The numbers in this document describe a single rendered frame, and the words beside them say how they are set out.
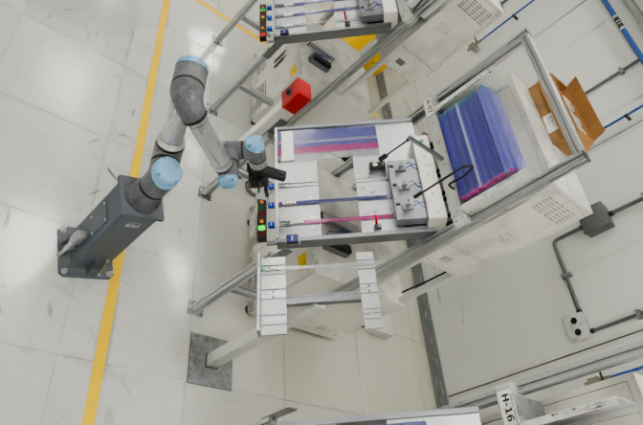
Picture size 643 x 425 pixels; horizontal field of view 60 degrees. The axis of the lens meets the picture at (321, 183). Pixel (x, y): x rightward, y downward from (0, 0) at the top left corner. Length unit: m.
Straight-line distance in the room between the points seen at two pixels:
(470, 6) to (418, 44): 0.38
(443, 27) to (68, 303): 2.54
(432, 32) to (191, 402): 2.46
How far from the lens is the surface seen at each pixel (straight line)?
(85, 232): 2.61
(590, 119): 2.87
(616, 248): 3.74
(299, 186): 2.63
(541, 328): 3.81
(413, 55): 3.64
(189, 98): 1.93
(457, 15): 3.53
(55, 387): 2.58
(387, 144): 2.80
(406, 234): 2.48
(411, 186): 2.57
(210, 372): 2.91
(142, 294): 2.86
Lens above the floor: 2.34
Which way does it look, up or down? 34 degrees down
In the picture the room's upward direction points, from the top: 54 degrees clockwise
